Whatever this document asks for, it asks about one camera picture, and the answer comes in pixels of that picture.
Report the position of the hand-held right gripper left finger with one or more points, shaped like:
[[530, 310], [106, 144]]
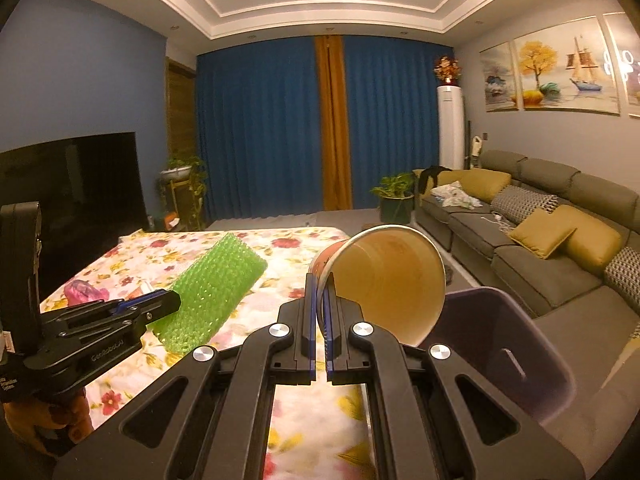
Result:
[[312, 332]]

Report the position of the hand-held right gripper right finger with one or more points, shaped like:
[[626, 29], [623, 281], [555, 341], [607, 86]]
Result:
[[328, 340]]

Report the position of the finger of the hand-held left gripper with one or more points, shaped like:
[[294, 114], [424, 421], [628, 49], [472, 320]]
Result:
[[140, 298], [155, 305]]

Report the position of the green bubble wrap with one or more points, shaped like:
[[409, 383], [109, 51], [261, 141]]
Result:
[[215, 290]]

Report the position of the paper cup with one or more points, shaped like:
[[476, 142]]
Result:
[[390, 285]]

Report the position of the purple plastic bin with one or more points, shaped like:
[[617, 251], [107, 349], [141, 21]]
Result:
[[500, 330]]

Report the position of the person's left hand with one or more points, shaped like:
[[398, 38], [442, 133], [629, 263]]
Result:
[[45, 420]]

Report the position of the pink plastic bag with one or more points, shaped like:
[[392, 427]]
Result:
[[82, 292]]

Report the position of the floral bedsheet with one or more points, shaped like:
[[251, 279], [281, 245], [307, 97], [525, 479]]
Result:
[[285, 260]]

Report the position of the small orange box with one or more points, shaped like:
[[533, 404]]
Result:
[[171, 220]]

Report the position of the black flat television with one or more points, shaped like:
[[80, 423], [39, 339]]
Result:
[[75, 185]]

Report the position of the yellow plant stand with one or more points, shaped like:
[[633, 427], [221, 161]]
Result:
[[181, 200]]

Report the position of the trailing plant in white bowl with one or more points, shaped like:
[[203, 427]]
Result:
[[182, 167]]

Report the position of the green potted plant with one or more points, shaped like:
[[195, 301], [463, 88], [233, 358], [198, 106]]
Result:
[[397, 195]]

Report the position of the black garment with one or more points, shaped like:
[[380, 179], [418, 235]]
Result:
[[432, 177]]

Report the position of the white crumpled cloth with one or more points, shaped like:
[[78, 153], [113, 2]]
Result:
[[457, 195]]

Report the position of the blue curtain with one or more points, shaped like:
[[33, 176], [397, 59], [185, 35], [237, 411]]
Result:
[[260, 130], [395, 120]]

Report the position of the orange curtain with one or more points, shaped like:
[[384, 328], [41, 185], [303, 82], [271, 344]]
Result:
[[334, 125]]

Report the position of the grey sectional sofa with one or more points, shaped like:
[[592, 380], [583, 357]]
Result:
[[530, 270]]

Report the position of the long yellow pillow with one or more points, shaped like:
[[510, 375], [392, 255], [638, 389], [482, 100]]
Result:
[[482, 182]]

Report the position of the square yellow pillow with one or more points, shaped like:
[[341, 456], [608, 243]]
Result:
[[540, 232]]

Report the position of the black and white patterned pillow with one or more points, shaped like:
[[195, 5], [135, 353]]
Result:
[[522, 202], [625, 275]]

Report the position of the white handheld vacuum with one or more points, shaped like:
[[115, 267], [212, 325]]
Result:
[[475, 150]]

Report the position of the white standing air conditioner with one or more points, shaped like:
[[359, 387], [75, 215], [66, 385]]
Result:
[[451, 130]]

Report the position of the large yellow pillow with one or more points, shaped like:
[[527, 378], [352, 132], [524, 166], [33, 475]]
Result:
[[595, 245]]

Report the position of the red and gold flower decoration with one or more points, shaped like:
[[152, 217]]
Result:
[[447, 70]]

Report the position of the small landscape painting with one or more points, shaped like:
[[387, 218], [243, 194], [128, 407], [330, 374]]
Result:
[[499, 80]]

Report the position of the large tree and sailboat painting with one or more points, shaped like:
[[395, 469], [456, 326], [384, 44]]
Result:
[[565, 67]]

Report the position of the painting with glare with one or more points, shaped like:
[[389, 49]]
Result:
[[627, 70]]

